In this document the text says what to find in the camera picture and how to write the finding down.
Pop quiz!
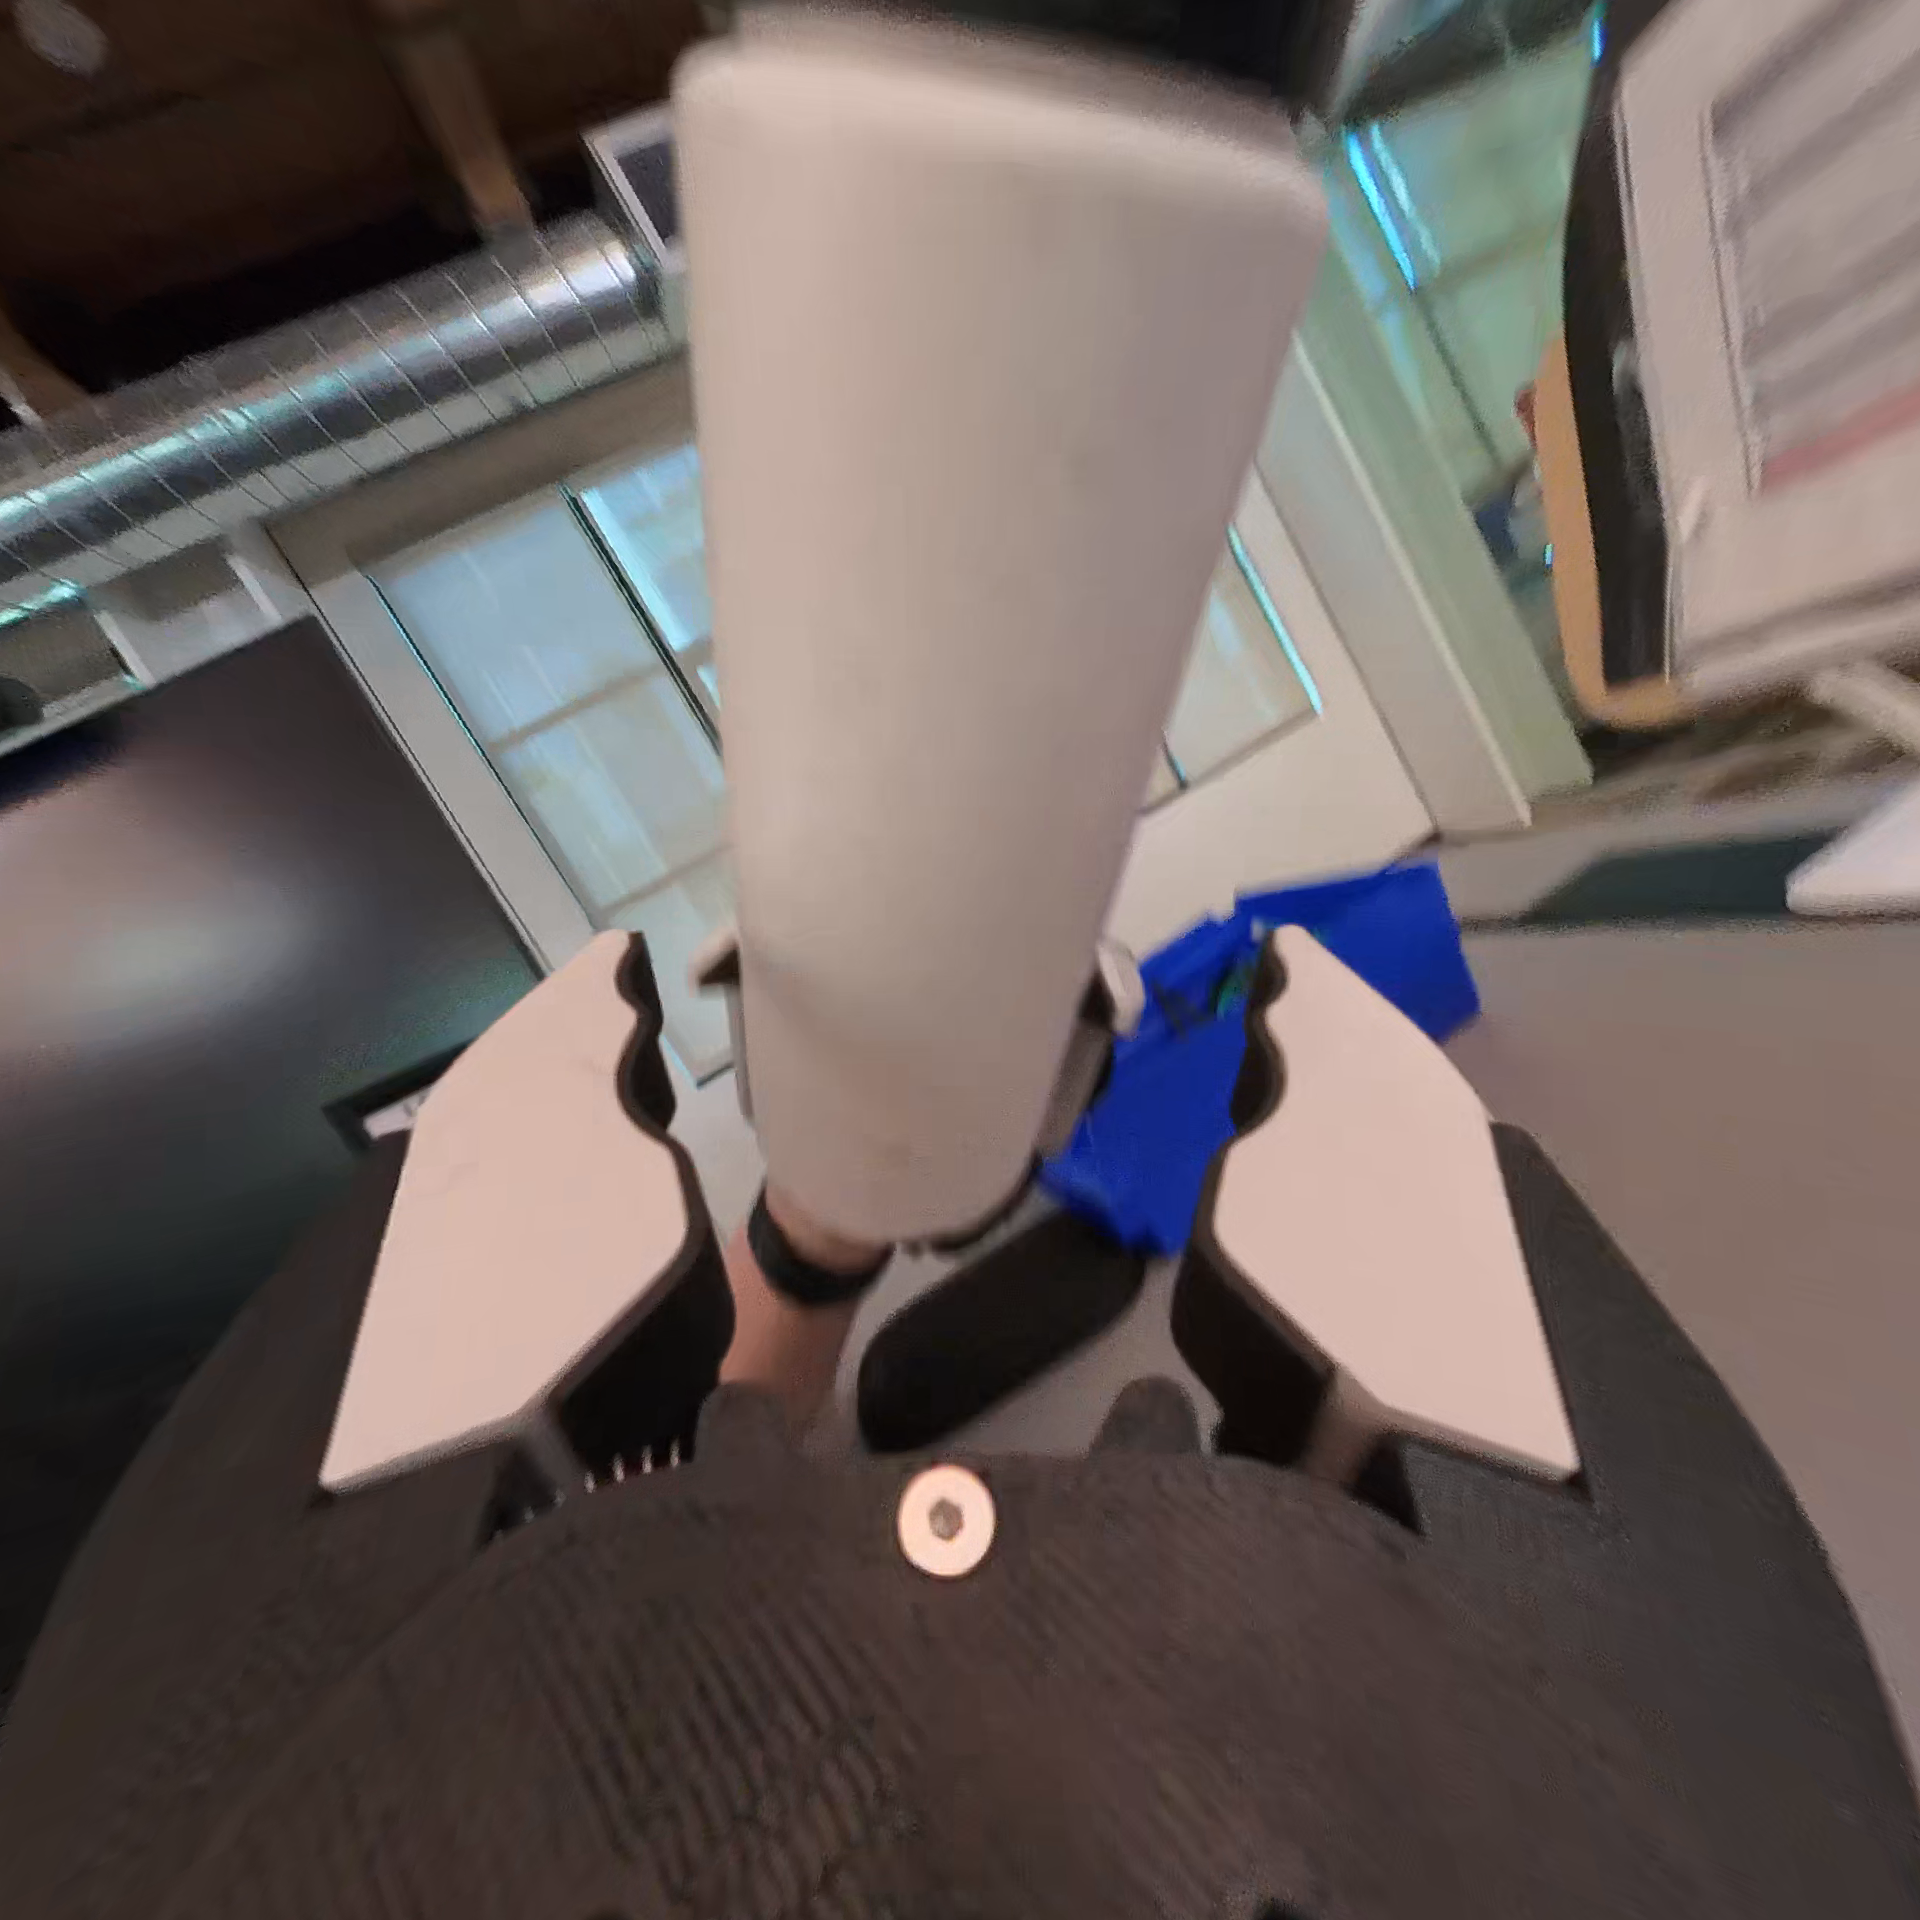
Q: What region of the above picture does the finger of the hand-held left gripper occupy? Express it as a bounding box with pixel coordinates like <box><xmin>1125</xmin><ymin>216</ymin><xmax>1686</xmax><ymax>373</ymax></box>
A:
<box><xmin>1035</xmin><ymin>942</ymin><xmax>1144</xmax><ymax>1168</ymax></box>
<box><xmin>693</xmin><ymin>929</ymin><xmax>755</xmax><ymax>1125</ymax></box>

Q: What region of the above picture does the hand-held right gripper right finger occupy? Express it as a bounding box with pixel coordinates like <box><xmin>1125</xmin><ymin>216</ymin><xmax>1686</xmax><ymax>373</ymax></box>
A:
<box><xmin>1175</xmin><ymin>921</ymin><xmax>1583</xmax><ymax>1487</ymax></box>

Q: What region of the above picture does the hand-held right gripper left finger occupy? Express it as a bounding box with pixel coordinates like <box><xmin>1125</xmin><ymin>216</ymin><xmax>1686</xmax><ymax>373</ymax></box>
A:
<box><xmin>318</xmin><ymin>927</ymin><xmax>711</xmax><ymax>1497</ymax></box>

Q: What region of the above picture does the blue plastic bin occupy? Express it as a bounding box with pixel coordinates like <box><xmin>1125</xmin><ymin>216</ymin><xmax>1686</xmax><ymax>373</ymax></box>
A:
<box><xmin>1039</xmin><ymin>862</ymin><xmax>1478</xmax><ymax>1254</ymax></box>

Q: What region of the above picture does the white bottle with black lid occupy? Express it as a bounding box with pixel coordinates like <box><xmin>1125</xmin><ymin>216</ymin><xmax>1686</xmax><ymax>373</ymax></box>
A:
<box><xmin>672</xmin><ymin>0</ymin><xmax>1352</xmax><ymax>1244</ymax></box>

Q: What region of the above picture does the black panel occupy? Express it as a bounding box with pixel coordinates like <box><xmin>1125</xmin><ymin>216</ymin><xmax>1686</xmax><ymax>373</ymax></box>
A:
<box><xmin>0</xmin><ymin>615</ymin><xmax>544</xmax><ymax>1696</ymax></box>

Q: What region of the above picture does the instruction sheet sign stand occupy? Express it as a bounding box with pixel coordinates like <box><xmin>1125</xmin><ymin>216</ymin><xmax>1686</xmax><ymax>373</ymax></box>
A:
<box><xmin>1558</xmin><ymin>0</ymin><xmax>1920</xmax><ymax>917</ymax></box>

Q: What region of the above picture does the round silver ventilation duct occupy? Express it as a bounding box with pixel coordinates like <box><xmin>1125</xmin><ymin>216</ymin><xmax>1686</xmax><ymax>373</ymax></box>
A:
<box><xmin>0</xmin><ymin>211</ymin><xmax>683</xmax><ymax>600</ymax></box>

